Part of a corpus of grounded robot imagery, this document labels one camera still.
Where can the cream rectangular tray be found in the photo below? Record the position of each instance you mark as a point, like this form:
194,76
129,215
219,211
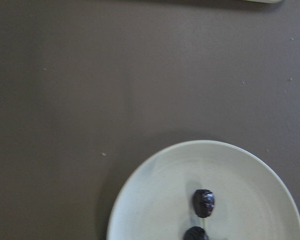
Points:
265,1

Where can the cream round plate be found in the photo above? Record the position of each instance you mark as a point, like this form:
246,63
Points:
250,201

